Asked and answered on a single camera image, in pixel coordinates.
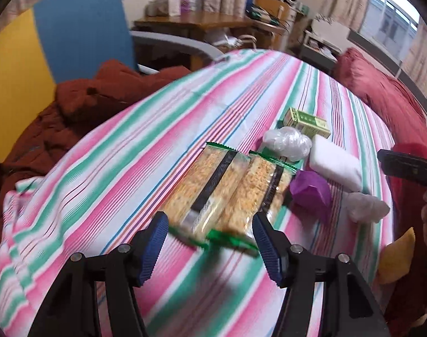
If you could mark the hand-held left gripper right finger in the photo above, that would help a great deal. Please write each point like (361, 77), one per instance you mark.
(266, 249)

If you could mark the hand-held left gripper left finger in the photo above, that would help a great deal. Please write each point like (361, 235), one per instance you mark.
(153, 249)

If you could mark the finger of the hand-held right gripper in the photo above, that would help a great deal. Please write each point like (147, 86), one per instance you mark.
(406, 168)

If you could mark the green snack bar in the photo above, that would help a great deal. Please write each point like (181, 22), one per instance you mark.
(255, 196)
(213, 186)

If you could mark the white bubble wrap ball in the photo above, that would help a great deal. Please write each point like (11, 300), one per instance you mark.
(366, 206)

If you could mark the white tissue pack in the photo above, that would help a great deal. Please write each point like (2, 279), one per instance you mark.
(334, 163)

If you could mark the purple packet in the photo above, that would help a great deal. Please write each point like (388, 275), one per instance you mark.
(310, 189)

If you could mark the mustard yellow packet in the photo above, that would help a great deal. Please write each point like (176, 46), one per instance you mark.
(398, 258)

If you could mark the clear plastic bag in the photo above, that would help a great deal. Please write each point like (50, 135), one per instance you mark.
(287, 142)

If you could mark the green cardboard box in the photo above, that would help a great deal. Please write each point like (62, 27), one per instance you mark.
(306, 122)

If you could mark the red comforter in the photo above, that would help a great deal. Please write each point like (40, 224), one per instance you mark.
(382, 94)

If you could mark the barred glass window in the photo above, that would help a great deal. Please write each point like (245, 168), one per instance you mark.
(389, 10)

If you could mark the white bedside cabinet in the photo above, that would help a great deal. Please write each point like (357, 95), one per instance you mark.
(319, 47)

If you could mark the rust brown quilt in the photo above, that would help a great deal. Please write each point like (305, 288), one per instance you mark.
(87, 101)

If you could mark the wooden shelf unit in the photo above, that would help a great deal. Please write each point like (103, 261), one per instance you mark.
(269, 7)

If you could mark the grey yellow blue chair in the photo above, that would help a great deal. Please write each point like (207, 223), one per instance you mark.
(76, 31)

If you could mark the wooden desk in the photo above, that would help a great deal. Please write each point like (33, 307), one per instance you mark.
(199, 23)

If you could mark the purple box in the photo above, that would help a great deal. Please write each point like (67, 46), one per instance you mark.
(188, 4)

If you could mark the grey bed rail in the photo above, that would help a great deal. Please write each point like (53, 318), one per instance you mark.
(178, 44)

